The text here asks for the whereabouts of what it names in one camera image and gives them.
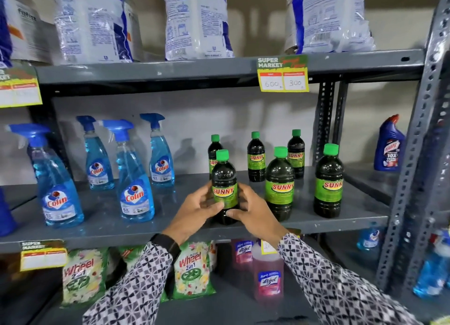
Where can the grey slotted metal rack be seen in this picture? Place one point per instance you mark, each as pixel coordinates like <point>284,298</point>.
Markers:
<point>415,142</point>

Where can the person's right forearm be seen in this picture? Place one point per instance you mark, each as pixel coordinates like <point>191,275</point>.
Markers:
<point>334,286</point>

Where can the person's left forearm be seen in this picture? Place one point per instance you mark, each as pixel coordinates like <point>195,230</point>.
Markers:
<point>137,286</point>

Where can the black wristband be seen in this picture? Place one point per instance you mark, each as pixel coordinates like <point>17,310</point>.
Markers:
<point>167,244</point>

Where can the white blue detergent bag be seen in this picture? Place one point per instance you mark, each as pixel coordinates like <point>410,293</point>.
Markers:
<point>197,18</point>
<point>327,15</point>
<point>91,22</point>

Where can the blue red-capped toilet cleaner bottle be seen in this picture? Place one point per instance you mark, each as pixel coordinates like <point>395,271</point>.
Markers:
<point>388,145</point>

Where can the green detergent powder packet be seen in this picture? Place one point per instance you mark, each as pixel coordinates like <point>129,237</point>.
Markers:
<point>132,256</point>
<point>192,270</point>
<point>83,275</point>

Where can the person's left hand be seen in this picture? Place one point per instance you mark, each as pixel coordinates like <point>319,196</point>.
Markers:
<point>188,215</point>

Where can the pink floor cleaner bottle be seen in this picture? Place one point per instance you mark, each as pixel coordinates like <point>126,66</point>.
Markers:
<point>242,254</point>
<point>268,275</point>

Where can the yellow green price tag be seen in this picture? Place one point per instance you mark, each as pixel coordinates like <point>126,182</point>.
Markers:
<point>42,256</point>
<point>283,75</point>
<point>267,247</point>
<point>17,89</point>

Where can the blue glass cleaner spray bottle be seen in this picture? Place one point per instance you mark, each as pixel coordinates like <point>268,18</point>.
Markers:
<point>434,268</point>
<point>369,236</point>
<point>161,159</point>
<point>133,191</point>
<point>97,166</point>
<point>56,194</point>

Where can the person's left thumb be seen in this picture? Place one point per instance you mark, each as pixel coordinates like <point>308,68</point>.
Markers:
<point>214,210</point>

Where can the white orange detergent bag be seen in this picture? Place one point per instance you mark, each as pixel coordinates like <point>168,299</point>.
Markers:
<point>26,29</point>

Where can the dark blue bottle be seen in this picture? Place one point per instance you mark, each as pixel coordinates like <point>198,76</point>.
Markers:
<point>6,215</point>

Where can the person's right thumb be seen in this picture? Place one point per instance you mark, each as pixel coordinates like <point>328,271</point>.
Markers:
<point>236,214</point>

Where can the grey metal shelf rack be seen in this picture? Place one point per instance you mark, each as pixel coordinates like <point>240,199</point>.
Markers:
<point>175,73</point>

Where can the dark green-capped cleaner bottle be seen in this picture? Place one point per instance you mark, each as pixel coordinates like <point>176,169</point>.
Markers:
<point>212,149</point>
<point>328,187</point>
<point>279,187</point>
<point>296,156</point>
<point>256,159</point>
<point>225,177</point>

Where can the person's right hand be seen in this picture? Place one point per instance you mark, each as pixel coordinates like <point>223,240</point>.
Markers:
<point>258,217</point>

